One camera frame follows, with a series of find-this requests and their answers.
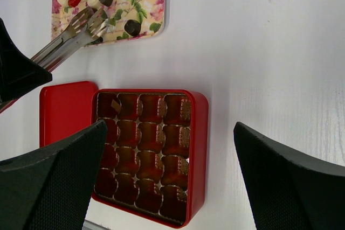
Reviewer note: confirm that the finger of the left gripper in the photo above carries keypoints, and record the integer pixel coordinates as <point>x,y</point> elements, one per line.
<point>19,75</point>

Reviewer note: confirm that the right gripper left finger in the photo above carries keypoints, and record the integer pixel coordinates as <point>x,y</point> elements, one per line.
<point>51,187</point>

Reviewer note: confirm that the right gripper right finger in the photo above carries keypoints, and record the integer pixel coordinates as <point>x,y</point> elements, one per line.
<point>288,189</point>

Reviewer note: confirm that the metal serving tongs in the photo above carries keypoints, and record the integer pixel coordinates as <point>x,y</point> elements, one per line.
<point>84,28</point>

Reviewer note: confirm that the tan square chocolate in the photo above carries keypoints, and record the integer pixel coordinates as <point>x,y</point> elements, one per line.
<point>116,106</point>

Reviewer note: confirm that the dark flat chocolate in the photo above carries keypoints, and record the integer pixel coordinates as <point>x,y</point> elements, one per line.
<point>97,41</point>

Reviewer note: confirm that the red chocolate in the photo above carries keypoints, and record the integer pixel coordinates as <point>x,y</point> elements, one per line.
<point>73,3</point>

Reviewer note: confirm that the red chocolate box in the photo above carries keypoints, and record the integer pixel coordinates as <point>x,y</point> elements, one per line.
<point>154,161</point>

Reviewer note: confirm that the dark round chocolate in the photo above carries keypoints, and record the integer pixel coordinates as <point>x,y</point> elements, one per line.
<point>133,27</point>

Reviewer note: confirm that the red box lid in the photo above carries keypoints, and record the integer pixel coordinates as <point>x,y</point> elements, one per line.
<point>64,110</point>

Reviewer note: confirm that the floral serving tray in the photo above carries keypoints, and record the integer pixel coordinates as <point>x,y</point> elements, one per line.
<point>118,9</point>

